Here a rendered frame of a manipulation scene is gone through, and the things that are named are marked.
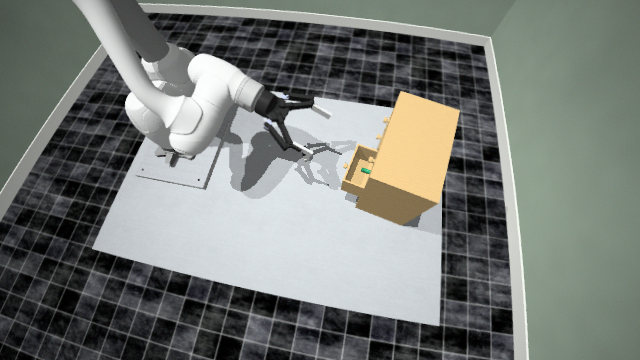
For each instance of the tan chest of drawers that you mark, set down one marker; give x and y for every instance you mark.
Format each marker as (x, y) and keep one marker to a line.
(409, 172)

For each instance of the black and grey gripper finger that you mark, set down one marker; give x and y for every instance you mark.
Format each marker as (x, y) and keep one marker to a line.
(268, 126)
(303, 103)

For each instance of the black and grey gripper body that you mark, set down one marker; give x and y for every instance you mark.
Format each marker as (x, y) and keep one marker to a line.
(266, 105)

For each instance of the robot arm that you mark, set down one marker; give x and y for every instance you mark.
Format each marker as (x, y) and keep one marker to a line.
(192, 120)

